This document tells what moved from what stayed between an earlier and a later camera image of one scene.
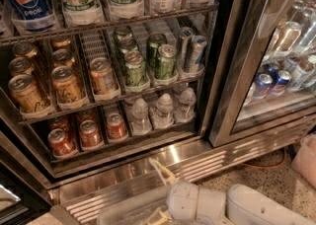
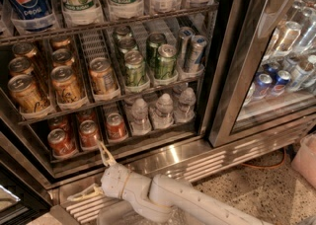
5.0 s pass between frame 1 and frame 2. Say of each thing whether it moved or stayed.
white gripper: moved
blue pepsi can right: stayed
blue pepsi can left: stayed
